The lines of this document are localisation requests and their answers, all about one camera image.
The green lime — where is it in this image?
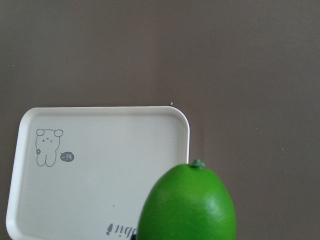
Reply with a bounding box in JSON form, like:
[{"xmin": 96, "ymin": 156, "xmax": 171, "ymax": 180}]
[{"xmin": 135, "ymin": 159, "xmax": 237, "ymax": 240}]

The cream rabbit print tray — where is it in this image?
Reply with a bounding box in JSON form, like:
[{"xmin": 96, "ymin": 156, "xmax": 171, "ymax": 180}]
[{"xmin": 6, "ymin": 106, "xmax": 190, "ymax": 240}]

